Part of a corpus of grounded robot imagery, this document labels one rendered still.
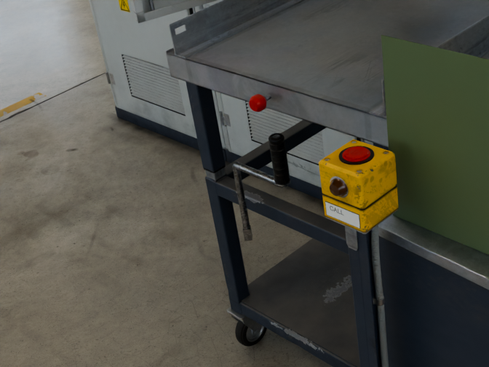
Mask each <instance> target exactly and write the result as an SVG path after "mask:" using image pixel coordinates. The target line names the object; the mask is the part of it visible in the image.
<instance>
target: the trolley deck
mask: <svg viewBox="0 0 489 367"><path fill-rule="evenodd" d="M487 15H489V0H305V1H302V2H301V3H299V4H296V5H295V6H293V7H291V8H289V9H286V10H284V11H282V12H280V13H278V14H276V15H274V16H272V17H270V18H268V19H266V20H264V21H262V22H260V23H258V24H255V25H253V26H251V27H249V28H247V29H245V30H243V31H241V32H239V33H237V34H235V35H233V36H231V37H229V38H227V39H224V40H223V41H221V42H218V43H217V44H214V45H212V46H211V47H208V48H207V49H205V50H202V51H201V52H198V53H197V54H194V55H192V56H190V57H188V58H181V57H178V56H176V55H173V53H175V52H174V48H171V49H169V50H167V51H166V55H167V62H168V66H169V69H170V76H171V77H174V78H176V79H180V80H183V81H185V82H189V83H192V84H195V85H198V86H200V87H204V88H207V89H210V90H214V91H216V92H220V93H223V94H225V95H229V96H231V97H234V98H238V99H241V100H245V101H247V102H249V101H250V98H251V97H252V96H254V95H256V94H260V95H262V96H264V97H265V96H266V95H268V94H269V95H270V96H271V99H269V100H268V101H267V103H266V108H269V109H272V110H275V111H278V112H281V113H283V114H287V115H290V116H292V117H296V118H299V119H303V120H306V121H308V122H312V123H314V124H317V125H321V126H323V127H327V128H330V129H332V130H337V131H339V132H342V133H345V134H348V135H352V136H354V137H357V138H361V139H363V140H366V141H370V142H373V143H377V144H379V145H382V146H385V147H389V144H388V133H387V121H386V118H384V117H380V116H377V115H375V114H370V113H369V110H371V109H373V108H375V107H376V106H378V105H379V104H381V103H383V96H382V85H381V80H382V79H383V78H384V77H383V55H382V43H381V35H384V36H390V37H394V38H397V39H403V40H406V41H409V42H415V43H419V44H425V45H429V46H432V47H436V46H437V45H439V44H441V43H443V42H444V41H446V40H448V39H449V38H451V37H452V36H454V35H456V34H457V33H459V32H461V31H462V30H464V29H465V28H468V27H469V26H471V25H472V24H474V23H476V22H477V21H478V20H481V19H482V18H484V17H485V16H487Z"/></svg>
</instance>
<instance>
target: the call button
mask: <svg viewBox="0 0 489 367"><path fill-rule="evenodd" d="M369 156H370V151H369V150H368V149H366V148H365V147H362V146H353V147H351V148H348V149H347V150H345V151H344V152H343V154H342V157H343V158H344V159H345V160H346V161H350V162H360V161H363V160H365V159H367V158H368V157H369Z"/></svg>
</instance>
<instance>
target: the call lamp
mask: <svg viewBox="0 0 489 367"><path fill-rule="evenodd" d="M330 192H331V193H332V194H333V195H335V196H338V197H342V198H344V197H346V196H348V194H349V187H348V185H347V183H346V182H345V181H344V180H343V179H342V178H341V177H340V176H336V175H335V176H333V177H332V178H331V179H330Z"/></svg>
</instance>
